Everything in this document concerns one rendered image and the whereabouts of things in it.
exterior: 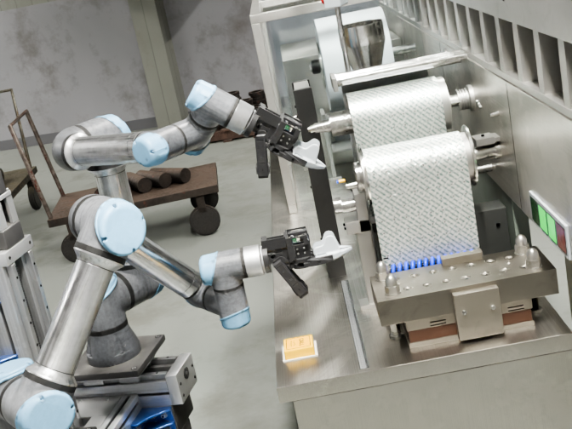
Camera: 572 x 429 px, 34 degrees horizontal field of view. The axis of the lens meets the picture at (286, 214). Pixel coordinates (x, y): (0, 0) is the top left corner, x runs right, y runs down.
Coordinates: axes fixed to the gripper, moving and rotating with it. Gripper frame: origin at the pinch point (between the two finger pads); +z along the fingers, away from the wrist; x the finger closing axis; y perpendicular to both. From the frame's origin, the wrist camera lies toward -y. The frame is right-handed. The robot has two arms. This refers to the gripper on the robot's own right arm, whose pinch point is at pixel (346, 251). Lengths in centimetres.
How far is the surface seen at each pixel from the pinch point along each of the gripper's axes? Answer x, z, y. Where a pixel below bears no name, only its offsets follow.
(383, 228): -0.2, 9.5, 4.0
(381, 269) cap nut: -8.2, 7.0, -3.0
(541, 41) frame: -37, 42, 47
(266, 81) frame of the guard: 102, -14, 29
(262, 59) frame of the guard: 102, -14, 36
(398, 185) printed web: -0.2, 14.8, 13.9
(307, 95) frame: 33.1, -1.9, 33.1
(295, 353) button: -13.4, -16.3, -17.6
